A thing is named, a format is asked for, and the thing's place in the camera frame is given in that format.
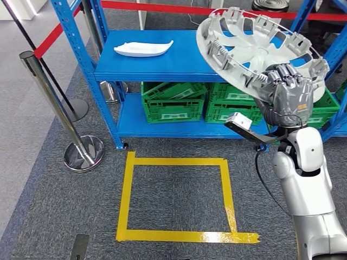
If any red barrier belt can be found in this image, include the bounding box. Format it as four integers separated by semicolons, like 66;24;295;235
33;5;82;60
101;0;347;22

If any yellow floor tape square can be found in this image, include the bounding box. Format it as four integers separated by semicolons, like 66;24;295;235
116;151;260;245

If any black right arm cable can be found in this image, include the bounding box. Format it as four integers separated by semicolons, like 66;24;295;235
255;145;295;216

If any black ribbed round base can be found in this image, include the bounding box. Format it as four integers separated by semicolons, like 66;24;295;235
250;0;290;13

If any chrome stanchion post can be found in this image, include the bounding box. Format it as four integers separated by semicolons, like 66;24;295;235
81;0;129;105
19;50;105;173

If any blue metal shelf rack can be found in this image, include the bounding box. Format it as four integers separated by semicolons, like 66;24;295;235
50;0;271;151
290;0;347;142

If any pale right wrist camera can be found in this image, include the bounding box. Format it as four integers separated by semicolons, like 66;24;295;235
229;112;253;131

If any black right wrist camera bracket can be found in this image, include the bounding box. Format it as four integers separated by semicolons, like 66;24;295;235
224;121;290;145

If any white desk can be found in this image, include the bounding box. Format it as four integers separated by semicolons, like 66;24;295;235
137;0;148;31

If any black left wrist camera bracket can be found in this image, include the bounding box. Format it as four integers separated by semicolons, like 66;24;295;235
70;233;90;260

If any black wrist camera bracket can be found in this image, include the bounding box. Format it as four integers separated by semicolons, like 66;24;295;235
224;121;290;145
70;233;90;260

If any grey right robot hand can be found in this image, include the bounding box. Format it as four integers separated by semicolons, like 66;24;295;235
256;63;315;128

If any white plastic part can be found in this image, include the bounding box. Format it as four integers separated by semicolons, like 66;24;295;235
113;40;174;57

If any silver plastic hubcap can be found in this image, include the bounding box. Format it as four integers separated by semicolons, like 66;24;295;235
196;7;330;103

